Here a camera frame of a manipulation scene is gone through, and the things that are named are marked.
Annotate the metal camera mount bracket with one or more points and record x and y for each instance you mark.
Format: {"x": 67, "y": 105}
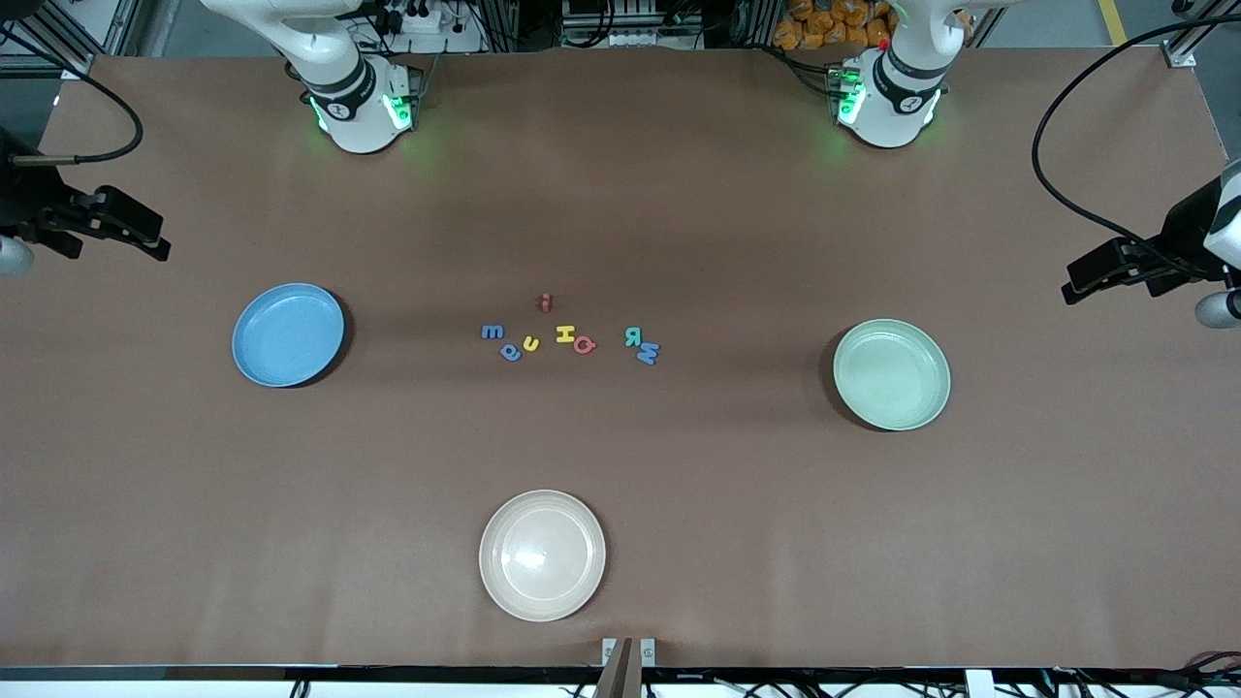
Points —
{"x": 628, "y": 669}

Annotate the blue plate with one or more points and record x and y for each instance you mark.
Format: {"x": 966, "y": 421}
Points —
{"x": 288, "y": 335}

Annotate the green plate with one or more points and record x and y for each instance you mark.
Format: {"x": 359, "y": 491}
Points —
{"x": 892, "y": 375}

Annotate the white electronics box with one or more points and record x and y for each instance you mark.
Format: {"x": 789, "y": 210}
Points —
{"x": 630, "y": 39}

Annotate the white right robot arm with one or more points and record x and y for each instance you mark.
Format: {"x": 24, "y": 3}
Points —
{"x": 359, "y": 126}

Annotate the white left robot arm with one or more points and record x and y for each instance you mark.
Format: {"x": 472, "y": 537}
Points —
{"x": 887, "y": 116}

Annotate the pink foam letter Q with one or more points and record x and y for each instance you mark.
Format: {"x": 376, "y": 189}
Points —
{"x": 579, "y": 346}

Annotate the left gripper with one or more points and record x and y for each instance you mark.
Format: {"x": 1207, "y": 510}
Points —
{"x": 1179, "y": 238}

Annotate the blue foam letter a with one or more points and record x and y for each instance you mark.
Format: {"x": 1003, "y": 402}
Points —
{"x": 510, "y": 353}

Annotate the orange packets pile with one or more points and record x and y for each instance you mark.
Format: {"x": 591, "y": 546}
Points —
{"x": 814, "y": 24}

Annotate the beige plate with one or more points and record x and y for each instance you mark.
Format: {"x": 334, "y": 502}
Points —
{"x": 542, "y": 555}

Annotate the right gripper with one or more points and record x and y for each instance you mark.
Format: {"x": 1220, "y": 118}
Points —
{"x": 21, "y": 199}

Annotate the white power strip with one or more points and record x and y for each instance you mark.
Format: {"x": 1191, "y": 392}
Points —
{"x": 436, "y": 39}

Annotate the aluminium frame profile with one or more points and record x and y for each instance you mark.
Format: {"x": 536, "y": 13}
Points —
{"x": 1183, "y": 55}
{"x": 58, "y": 39}

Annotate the blue foam letter W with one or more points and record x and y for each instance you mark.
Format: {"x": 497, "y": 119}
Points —
{"x": 648, "y": 354}

